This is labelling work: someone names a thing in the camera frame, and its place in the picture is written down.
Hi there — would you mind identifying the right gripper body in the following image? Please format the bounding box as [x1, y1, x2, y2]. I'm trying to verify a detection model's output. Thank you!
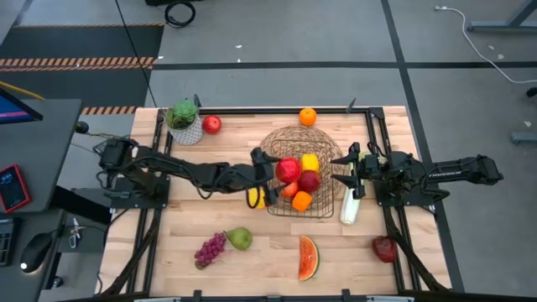
[355, 154, 389, 189]

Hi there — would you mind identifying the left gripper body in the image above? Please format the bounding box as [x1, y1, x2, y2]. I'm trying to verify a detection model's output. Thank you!
[228, 162, 274, 195]

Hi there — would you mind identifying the red orange peach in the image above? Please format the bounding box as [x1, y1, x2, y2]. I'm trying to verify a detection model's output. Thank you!
[279, 180, 300, 200]

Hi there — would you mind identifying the red apple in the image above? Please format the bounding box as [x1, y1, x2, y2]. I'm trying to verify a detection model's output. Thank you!
[274, 156, 303, 185]
[201, 114, 222, 135]

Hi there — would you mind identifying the orange bell pepper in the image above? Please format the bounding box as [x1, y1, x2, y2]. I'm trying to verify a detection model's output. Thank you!
[291, 190, 314, 213]

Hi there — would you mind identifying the green pear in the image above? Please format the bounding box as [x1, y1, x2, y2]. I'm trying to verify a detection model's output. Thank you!
[225, 226, 254, 252]

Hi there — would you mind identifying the pale green celery stalk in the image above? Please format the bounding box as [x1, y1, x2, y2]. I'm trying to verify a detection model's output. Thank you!
[338, 149, 373, 227]

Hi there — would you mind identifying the round woven placemat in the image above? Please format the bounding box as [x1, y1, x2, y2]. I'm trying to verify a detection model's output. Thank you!
[258, 125, 346, 211]

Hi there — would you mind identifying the round orange fruit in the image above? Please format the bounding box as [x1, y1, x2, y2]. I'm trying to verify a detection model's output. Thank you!
[298, 107, 318, 128]

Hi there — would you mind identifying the watermelon slice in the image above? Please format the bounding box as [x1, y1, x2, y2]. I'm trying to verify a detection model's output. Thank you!
[298, 235, 321, 282]

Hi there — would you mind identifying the dark red bell pepper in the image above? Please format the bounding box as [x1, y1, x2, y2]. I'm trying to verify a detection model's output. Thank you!
[371, 235, 398, 264]

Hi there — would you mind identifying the purple grape bunch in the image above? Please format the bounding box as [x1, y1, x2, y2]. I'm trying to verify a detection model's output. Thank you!
[193, 232, 227, 270]

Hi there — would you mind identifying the succulent in white patterned pot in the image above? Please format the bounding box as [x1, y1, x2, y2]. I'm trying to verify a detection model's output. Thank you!
[164, 98, 205, 147]

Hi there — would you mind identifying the grey metal foot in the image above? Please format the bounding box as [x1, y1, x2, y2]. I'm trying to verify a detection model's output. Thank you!
[510, 132, 537, 146]

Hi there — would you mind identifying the grey desk leg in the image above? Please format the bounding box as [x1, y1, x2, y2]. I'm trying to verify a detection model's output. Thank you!
[466, 0, 537, 34]

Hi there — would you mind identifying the silver carabiner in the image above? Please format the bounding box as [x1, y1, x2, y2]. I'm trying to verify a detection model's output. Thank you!
[68, 216, 84, 250]

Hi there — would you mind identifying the black hazard-striped floor mat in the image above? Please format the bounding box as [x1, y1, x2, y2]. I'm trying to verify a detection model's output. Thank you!
[0, 23, 165, 117]

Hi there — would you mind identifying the black computer mouse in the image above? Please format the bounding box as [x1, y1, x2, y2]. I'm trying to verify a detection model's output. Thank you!
[19, 232, 54, 274]

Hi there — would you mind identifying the red tablet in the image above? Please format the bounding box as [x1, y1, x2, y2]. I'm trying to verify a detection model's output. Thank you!
[0, 163, 33, 215]

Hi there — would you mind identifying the computer monitor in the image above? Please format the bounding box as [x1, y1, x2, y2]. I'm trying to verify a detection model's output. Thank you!
[0, 86, 44, 126]

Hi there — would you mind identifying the black keyboard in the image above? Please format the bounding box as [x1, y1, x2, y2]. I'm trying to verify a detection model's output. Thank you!
[0, 217, 18, 268]

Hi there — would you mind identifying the black aluminium rig frame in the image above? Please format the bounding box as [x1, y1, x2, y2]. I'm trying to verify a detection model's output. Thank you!
[96, 94, 454, 302]

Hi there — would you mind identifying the thin black floor cable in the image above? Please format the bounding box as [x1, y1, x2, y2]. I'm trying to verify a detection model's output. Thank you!
[113, 0, 159, 111]

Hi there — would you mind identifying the black cable coil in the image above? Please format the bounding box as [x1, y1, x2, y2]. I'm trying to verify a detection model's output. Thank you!
[164, 0, 197, 29]

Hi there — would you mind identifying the white cable with plug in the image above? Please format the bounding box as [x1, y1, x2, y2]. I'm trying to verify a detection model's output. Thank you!
[434, 4, 537, 85]

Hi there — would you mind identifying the yellow cable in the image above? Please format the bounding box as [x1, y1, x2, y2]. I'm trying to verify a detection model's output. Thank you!
[0, 80, 45, 102]

